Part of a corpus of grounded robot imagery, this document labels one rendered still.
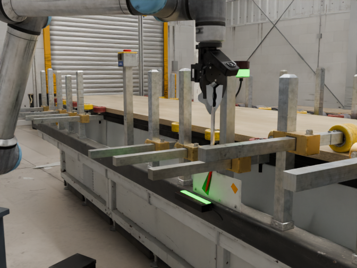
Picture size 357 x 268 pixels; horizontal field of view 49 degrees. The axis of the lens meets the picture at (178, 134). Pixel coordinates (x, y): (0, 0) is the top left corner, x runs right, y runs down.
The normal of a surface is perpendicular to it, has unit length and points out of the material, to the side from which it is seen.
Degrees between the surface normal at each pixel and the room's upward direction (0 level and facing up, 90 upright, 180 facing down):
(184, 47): 90
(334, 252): 0
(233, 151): 90
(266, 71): 90
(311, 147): 90
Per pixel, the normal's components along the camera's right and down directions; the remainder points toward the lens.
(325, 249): 0.00, -0.99
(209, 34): -0.11, 0.16
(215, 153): 0.52, 0.13
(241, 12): -0.80, 0.09
